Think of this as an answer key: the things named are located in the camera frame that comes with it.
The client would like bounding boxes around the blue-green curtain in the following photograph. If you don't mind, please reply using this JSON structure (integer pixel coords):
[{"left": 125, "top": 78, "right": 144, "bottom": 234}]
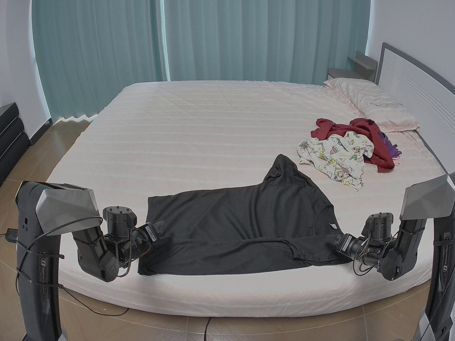
[
  {"left": 162, "top": 0, "right": 371, "bottom": 85},
  {"left": 31, "top": 0, "right": 168, "bottom": 121}
]

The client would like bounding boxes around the white printed pyjama top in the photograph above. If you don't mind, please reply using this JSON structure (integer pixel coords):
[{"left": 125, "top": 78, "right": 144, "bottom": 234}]
[{"left": 297, "top": 134, "right": 367, "bottom": 193}]

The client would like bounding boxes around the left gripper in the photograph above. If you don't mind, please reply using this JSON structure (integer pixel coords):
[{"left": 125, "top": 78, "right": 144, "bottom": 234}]
[{"left": 137, "top": 220, "right": 166, "bottom": 244}]

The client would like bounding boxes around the black T-shirt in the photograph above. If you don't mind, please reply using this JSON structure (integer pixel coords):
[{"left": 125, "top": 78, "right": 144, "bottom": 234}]
[{"left": 137, "top": 154, "right": 352, "bottom": 276}]

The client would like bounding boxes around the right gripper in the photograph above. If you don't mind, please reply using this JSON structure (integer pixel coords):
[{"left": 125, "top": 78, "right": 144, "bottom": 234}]
[{"left": 326, "top": 233, "right": 358, "bottom": 260}]

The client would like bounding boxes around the dark red garment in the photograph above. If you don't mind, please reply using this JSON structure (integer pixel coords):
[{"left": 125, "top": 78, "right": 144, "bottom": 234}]
[{"left": 311, "top": 117, "right": 395, "bottom": 173}]

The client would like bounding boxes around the purple garment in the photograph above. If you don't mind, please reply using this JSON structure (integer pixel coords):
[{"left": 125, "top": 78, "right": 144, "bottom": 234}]
[{"left": 378, "top": 131, "right": 404, "bottom": 163}]

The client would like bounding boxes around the grey bedside table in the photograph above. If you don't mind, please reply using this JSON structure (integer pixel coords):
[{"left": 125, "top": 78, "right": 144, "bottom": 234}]
[{"left": 327, "top": 51, "right": 378, "bottom": 83}]

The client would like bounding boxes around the black chest of drawers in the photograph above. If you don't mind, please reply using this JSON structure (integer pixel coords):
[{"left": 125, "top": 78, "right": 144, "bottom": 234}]
[{"left": 0, "top": 102, "right": 31, "bottom": 187}]

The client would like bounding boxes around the bed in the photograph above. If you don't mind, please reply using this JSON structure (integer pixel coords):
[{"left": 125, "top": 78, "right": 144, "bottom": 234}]
[{"left": 46, "top": 42, "right": 455, "bottom": 320}]

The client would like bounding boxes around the pale pink pillow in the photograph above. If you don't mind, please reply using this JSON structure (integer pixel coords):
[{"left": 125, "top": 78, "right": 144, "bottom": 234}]
[{"left": 323, "top": 77, "right": 420, "bottom": 133}]

